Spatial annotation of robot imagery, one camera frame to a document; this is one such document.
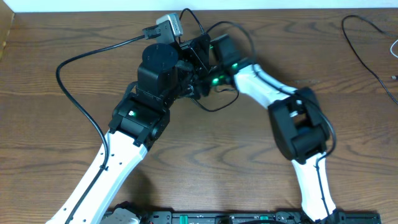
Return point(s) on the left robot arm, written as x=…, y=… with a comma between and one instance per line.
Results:
x=168, y=71

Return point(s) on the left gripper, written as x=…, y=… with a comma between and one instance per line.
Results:
x=199, y=57

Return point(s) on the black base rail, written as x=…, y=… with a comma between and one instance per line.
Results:
x=129, y=213

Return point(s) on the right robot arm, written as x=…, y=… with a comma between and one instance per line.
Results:
x=300, y=129

